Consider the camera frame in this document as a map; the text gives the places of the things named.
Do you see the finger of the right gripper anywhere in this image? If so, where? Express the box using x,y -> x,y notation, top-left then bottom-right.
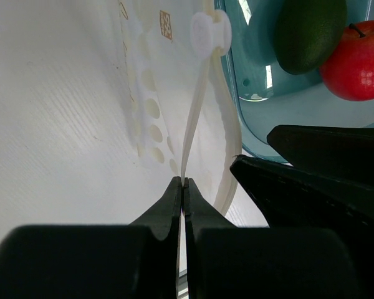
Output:
267,125 -> 374,186
230,155 -> 374,249

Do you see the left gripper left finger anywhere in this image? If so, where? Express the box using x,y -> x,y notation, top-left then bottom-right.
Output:
0,177 -> 182,298

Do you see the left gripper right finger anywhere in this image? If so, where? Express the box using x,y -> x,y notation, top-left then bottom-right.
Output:
183,179 -> 367,298

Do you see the clear zip top bag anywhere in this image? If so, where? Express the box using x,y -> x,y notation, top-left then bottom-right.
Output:
118,1 -> 242,214

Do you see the dark green avocado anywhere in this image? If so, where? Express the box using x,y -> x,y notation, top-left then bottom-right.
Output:
273,0 -> 347,75

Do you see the red apple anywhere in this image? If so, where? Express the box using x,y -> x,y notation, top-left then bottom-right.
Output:
320,20 -> 374,102

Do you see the teal plastic tray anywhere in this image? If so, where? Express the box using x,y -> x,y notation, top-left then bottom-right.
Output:
214,1 -> 374,163

